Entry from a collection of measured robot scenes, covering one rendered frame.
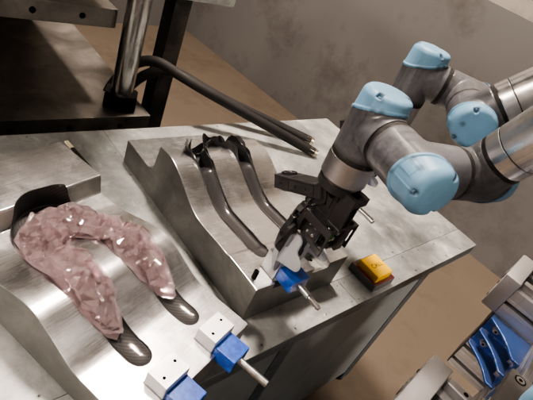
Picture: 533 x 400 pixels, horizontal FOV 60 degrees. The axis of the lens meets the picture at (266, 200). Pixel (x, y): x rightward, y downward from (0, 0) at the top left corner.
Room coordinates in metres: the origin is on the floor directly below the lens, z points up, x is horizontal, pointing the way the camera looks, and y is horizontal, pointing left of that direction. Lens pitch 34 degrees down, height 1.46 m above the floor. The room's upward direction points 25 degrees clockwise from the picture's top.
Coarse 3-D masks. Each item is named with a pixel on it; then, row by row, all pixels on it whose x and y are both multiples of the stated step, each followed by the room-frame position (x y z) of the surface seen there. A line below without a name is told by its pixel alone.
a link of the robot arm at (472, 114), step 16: (512, 80) 0.81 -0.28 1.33; (528, 80) 0.79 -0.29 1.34; (464, 96) 0.83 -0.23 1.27; (480, 96) 0.80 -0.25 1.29; (496, 96) 0.79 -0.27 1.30; (512, 96) 0.78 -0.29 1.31; (528, 96) 0.78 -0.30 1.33; (448, 112) 0.82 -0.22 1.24; (464, 112) 0.77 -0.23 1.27; (480, 112) 0.76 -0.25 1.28; (496, 112) 0.78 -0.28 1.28; (512, 112) 0.78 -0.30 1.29; (448, 128) 0.78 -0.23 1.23; (464, 128) 0.76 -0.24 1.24; (480, 128) 0.76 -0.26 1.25; (496, 128) 0.76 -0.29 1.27; (464, 144) 0.76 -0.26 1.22
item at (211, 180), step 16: (208, 144) 0.90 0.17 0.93; (224, 144) 0.92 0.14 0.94; (240, 144) 0.95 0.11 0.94; (208, 160) 0.85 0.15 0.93; (240, 160) 0.94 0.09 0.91; (208, 176) 0.81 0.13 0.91; (256, 176) 0.90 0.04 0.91; (208, 192) 0.78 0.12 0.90; (256, 192) 0.87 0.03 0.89; (224, 208) 0.78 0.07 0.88; (272, 208) 0.85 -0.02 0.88; (240, 224) 0.75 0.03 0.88; (256, 240) 0.72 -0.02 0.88
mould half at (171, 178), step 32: (128, 160) 0.88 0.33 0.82; (160, 160) 0.81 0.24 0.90; (192, 160) 0.81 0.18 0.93; (224, 160) 0.87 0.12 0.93; (256, 160) 0.94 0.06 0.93; (160, 192) 0.79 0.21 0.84; (192, 192) 0.75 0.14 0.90; (224, 192) 0.81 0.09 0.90; (192, 224) 0.71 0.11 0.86; (224, 224) 0.73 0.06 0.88; (256, 224) 0.77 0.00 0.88; (224, 256) 0.65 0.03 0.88; (256, 256) 0.67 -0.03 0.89; (224, 288) 0.63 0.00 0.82; (256, 288) 0.59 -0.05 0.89
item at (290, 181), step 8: (280, 176) 0.68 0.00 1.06; (288, 176) 0.68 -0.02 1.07; (296, 176) 0.68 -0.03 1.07; (304, 176) 0.69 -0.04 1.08; (312, 176) 0.69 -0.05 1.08; (280, 184) 0.68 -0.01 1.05; (288, 184) 0.67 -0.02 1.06; (296, 184) 0.66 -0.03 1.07; (304, 184) 0.65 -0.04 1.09; (312, 184) 0.64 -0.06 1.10; (296, 192) 0.66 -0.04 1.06; (304, 192) 0.65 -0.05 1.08; (312, 192) 0.64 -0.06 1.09; (320, 192) 0.63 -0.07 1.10
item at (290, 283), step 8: (272, 248) 0.65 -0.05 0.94; (264, 264) 0.65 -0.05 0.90; (280, 264) 0.63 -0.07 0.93; (272, 272) 0.63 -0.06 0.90; (280, 272) 0.63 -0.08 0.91; (288, 272) 0.63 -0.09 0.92; (296, 272) 0.64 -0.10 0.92; (304, 272) 0.65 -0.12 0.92; (272, 280) 0.63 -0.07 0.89; (280, 280) 0.62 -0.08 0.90; (288, 280) 0.62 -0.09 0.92; (296, 280) 0.62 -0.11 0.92; (304, 280) 0.63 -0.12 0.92; (288, 288) 0.61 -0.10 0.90; (296, 288) 0.62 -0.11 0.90; (304, 288) 0.62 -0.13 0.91; (304, 296) 0.61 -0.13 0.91; (312, 304) 0.60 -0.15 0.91
